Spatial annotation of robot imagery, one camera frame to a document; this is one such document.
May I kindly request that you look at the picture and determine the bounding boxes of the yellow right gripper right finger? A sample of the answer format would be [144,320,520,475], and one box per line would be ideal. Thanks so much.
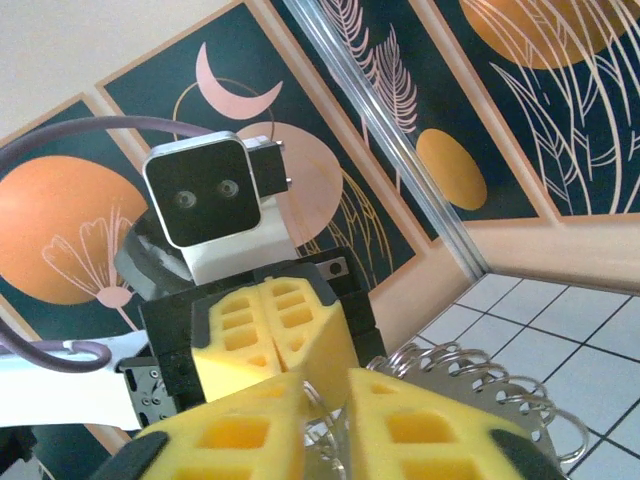
[347,368,566,480]

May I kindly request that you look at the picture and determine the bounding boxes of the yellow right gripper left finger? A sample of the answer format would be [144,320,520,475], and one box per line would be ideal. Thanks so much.
[92,372,311,480]

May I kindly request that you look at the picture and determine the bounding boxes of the metal band of key rings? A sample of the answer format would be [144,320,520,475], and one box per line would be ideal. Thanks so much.
[299,341,592,480]

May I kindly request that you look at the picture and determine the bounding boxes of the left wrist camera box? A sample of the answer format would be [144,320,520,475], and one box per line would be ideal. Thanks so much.
[142,130,297,287]

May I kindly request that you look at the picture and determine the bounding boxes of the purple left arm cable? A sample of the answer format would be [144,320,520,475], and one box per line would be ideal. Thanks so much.
[0,115,217,372]

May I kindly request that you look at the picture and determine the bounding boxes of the aluminium corner post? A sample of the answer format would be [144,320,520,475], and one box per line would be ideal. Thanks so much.
[282,0,490,280]

